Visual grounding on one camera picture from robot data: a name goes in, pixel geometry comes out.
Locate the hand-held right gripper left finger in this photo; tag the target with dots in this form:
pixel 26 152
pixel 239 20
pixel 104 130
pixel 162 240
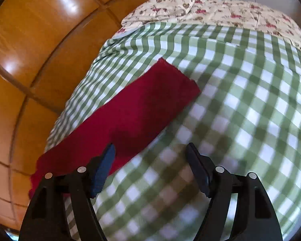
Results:
pixel 105 168

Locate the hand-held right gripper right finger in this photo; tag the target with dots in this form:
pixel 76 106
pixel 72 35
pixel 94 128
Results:
pixel 199 170

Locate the red knitted garment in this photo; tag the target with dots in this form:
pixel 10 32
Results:
pixel 140 105

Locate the green checked bed sheet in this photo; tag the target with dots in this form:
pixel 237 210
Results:
pixel 240 105

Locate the wooden panelled wardrobe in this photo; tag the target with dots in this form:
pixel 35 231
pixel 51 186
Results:
pixel 40 42

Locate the floral quilt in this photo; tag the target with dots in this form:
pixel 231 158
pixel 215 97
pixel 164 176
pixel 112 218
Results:
pixel 215 10

